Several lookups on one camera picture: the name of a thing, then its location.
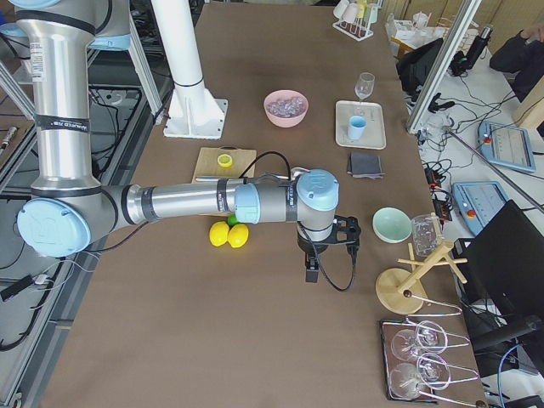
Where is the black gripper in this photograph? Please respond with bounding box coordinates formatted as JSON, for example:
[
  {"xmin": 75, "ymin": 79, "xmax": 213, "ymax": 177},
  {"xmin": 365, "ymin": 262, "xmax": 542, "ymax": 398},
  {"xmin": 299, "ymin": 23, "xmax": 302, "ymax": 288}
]
[{"xmin": 297, "ymin": 215, "xmax": 361, "ymax": 283}]

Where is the pink bowl of ice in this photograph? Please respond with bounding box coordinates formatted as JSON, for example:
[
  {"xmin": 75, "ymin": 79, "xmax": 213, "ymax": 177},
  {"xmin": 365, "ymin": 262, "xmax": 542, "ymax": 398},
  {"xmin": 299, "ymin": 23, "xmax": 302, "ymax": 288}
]
[{"xmin": 263, "ymin": 89, "xmax": 309, "ymax": 128}]

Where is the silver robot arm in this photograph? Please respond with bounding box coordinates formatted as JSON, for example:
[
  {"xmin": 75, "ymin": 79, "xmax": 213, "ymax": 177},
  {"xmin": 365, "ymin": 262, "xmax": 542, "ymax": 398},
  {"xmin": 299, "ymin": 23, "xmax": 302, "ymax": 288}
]
[{"xmin": 14, "ymin": 1, "xmax": 360, "ymax": 282}]

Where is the wooden cup tree stand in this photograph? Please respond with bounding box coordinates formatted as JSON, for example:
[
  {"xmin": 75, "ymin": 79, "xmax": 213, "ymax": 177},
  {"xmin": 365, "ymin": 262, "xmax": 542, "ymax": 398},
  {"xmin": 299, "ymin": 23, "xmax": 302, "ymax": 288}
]
[{"xmin": 375, "ymin": 241, "xmax": 468, "ymax": 316}]

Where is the light blue plastic cup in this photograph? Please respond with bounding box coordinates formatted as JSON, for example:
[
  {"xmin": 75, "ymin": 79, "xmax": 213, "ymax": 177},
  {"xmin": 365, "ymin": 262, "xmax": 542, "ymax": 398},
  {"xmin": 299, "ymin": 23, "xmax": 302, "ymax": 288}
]
[{"xmin": 347, "ymin": 116, "xmax": 367, "ymax": 141}]

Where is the lower whole yellow lemon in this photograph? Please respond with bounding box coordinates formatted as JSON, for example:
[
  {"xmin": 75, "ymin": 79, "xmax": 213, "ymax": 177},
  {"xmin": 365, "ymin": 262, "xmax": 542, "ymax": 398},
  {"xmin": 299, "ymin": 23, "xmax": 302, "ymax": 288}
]
[{"xmin": 227, "ymin": 224, "xmax": 249, "ymax": 248}]

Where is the whole yellow lemon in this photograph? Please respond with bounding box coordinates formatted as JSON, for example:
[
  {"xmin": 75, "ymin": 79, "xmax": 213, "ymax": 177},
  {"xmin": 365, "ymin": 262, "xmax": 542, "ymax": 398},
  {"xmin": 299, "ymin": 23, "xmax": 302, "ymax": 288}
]
[
  {"xmin": 227, "ymin": 224, "xmax": 249, "ymax": 248},
  {"xmin": 208, "ymin": 221, "xmax": 230, "ymax": 247}
]

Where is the pale green bowl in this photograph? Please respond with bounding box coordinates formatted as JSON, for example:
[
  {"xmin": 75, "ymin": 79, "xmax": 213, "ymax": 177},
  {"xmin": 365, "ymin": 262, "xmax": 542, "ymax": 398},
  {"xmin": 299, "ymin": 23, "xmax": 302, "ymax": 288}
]
[{"xmin": 372, "ymin": 207, "xmax": 412, "ymax": 243}]

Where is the green lime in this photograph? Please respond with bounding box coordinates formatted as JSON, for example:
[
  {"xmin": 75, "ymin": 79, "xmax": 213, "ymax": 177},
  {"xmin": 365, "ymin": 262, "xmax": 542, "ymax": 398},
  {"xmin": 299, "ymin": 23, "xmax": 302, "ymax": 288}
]
[{"xmin": 227, "ymin": 214, "xmax": 239, "ymax": 226}]

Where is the upper whole yellow lemon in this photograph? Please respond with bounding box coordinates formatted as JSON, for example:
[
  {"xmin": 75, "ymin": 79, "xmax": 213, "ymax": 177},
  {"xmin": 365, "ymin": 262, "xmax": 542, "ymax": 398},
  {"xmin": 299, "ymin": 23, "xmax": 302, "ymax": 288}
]
[{"xmin": 208, "ymin": 221, "xmax": 230, "ymax": 247}]

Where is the folded grey cloth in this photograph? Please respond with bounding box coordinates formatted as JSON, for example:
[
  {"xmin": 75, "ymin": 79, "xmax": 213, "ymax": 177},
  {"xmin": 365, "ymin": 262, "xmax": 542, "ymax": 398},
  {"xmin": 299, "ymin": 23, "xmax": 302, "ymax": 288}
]
[{"xmin": 347, "ymin": 152, "xmax": 384, "ymax": 179}]

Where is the glass jar on stand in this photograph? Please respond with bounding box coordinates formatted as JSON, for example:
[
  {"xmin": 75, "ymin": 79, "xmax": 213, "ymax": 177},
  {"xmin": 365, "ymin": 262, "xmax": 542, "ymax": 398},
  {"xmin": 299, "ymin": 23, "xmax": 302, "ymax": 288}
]
[{"xmin": 411, "ymin": 213, "xmax": 442, "ymax": 257}]

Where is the halved lemon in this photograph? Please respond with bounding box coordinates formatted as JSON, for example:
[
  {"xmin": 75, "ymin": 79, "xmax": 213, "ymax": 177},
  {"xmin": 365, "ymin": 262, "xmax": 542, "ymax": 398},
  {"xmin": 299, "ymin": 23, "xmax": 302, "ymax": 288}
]
[{"xmin": 217, "ymin": 154, "xmax": 234, "ymax": 168}]

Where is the upper inverted wine glass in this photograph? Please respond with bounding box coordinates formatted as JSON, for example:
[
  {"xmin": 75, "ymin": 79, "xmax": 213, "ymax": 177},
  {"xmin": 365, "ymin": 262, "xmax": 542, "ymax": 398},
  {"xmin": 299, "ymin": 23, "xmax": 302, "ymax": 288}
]
[{"xmin": 391, "ymin": 320, "xmax": 448, "ymax": 362}]

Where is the inverted wine glass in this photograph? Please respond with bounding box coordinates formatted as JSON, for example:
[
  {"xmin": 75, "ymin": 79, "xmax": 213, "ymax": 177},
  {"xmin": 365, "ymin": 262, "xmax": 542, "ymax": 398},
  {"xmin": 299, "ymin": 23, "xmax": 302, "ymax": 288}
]
[
  {"xmin": 388, "ymin": 353, "xmax": 451, "ymax": 400},
  {"xmin": 391, "ymin": 320, "xmax": 448, "ymax": 362}
]

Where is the cream plastic tray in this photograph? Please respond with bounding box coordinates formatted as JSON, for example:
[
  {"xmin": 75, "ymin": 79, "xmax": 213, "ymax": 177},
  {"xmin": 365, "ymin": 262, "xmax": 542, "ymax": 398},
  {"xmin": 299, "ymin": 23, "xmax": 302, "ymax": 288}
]
[{"xmin": 335, "ymin": 100, "xmax": 387, "ymax": 150}]

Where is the bamboo cutting board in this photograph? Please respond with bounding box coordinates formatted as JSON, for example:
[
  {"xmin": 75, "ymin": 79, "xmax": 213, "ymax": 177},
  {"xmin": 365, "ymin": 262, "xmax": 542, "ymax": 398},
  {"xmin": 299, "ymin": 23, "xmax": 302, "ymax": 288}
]
[{"xmin": 191, "ymin": 147, "xmax": 257, "ymax": 183}]

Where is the lower inverted wine glass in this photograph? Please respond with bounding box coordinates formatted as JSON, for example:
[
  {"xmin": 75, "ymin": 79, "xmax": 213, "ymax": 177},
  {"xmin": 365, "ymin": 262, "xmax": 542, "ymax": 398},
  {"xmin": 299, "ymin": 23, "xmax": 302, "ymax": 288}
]
[{"xmin": 388, "ymin": 353, "xmax": 451, "ymax": 400}]

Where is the black framed glass tray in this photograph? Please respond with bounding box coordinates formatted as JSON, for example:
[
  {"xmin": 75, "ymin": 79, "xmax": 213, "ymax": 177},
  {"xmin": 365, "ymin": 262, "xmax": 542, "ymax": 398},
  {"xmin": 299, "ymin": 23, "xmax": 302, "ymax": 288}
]
[{"xmin": 379, "ymin": 320, "xmax": 438, "ymax": 405}]

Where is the lower blue teach pendant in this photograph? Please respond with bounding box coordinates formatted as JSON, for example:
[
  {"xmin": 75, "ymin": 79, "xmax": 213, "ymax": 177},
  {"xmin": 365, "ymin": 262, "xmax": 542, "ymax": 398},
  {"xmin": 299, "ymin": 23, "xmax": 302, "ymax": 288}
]
[{"xmin": 451, "ymin": 181, "xmax": 509, "ymax": 235}]

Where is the blue teach pendant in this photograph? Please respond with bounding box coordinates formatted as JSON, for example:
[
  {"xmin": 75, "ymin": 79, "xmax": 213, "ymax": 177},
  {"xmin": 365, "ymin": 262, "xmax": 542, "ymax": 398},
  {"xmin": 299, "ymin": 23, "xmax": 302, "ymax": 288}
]
[
  {"xmin": 451, "ymin": 181, "xmax": 509, "ymax": 235},
  {"xmin": 478, "ymin": 121, "xmax": 536, "ymax": 173}
]

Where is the clear wine glass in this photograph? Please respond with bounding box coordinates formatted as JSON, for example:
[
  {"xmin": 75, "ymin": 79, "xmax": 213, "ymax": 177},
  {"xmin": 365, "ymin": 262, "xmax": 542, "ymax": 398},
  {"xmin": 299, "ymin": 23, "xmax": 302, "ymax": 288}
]
[{"xmin": 354, "ymin": 72, "xmax": 375, "ymax": 116}]

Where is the black computer monitor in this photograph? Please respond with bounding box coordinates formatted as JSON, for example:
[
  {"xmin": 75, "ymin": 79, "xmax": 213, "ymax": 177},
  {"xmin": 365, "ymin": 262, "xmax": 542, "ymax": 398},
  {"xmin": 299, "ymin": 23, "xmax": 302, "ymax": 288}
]
[{"xmin": 453, "ymin": 200, "xmax": 543, "ymax": 320}]

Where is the upper blue teach pendant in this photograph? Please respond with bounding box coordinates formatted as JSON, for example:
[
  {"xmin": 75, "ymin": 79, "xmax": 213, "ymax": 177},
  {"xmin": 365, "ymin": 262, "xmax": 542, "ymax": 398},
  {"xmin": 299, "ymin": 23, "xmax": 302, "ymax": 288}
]
[{"xmin": 478, "ymin": 121, "xmax": 536, "ymax": 173}]

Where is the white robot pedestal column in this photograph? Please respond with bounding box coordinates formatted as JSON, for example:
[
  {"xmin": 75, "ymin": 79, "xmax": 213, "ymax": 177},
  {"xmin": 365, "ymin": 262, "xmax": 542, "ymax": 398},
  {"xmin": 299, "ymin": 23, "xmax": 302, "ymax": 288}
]
[{"xmin": 152, "ymin": 0, "xmax": 228, "ymax": 140}]

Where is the white wire cup rack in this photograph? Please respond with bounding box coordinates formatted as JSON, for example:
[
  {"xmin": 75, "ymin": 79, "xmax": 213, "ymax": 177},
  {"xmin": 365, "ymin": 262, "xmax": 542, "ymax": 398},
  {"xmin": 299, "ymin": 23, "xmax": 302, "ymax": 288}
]
[{"xmin": 332, "ymin": 0, "xmax": 383, "ymax": 42}]

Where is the aluminium frame post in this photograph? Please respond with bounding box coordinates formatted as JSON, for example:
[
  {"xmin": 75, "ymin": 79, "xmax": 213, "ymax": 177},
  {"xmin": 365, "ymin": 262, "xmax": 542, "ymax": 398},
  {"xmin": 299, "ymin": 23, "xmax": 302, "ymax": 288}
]
[{"xmin": 406, "ymin": 0, "xmax": 481, "ymax": 134}]

